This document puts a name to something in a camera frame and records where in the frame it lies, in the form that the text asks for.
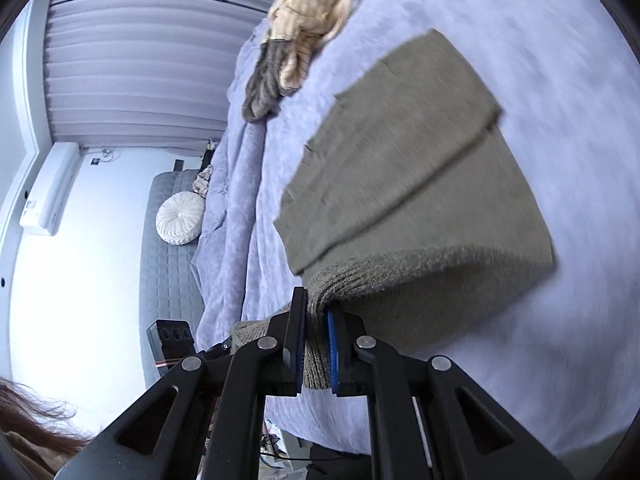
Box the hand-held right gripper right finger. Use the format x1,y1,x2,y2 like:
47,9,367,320
324,304,576,480

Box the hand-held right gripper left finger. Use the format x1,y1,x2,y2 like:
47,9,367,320
55,287,307,480

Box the olive knit sweater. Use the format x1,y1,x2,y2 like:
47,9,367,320
231,29,555,391

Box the white round cushion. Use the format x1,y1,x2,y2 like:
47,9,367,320
155,191,207,246

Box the person's brown hair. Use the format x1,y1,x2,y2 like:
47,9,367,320
0,379,93,476

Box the small floral cloth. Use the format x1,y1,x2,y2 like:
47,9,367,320
192,164,216,200

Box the white air conditioner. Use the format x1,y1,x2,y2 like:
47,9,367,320
19,141,82,237

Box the lavender plush blanket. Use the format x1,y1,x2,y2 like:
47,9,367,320
192,0,640,456

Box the grey fuzzy garment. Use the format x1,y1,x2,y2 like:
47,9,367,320
242,37,292,123

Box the pale pleated curtain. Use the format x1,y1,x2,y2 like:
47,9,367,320
44,0,301,152

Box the cream striped garment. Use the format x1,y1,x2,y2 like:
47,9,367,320
267,0,378,96

